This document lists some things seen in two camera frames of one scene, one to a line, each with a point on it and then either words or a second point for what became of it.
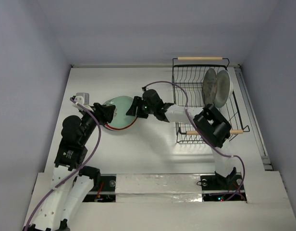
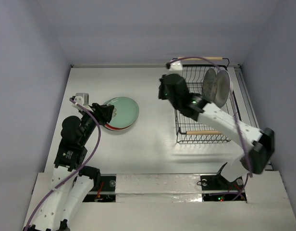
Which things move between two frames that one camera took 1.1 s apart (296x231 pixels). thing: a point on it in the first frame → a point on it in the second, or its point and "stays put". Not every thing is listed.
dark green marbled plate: [210, 84] stays put
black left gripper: [104, 113] stays put
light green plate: [120, 119] stays put
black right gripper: [138, 107] → [166, 87]
